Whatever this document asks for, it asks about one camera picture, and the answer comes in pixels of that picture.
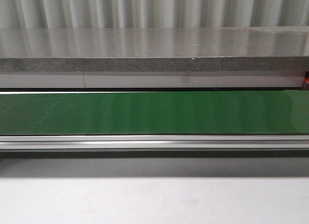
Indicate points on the grey speckled stone counter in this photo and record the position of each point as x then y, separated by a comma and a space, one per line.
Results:
153, 58

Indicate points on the green conveyor belt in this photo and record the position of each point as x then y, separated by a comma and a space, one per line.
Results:
173, 112

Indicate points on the red object at edge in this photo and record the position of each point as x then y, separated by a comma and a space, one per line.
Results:
306, 81

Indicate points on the white pleated curtain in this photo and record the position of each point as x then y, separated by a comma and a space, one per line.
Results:
152, 13

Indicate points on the aluminium conveyor frame rail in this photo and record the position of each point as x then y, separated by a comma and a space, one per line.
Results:
156, 142

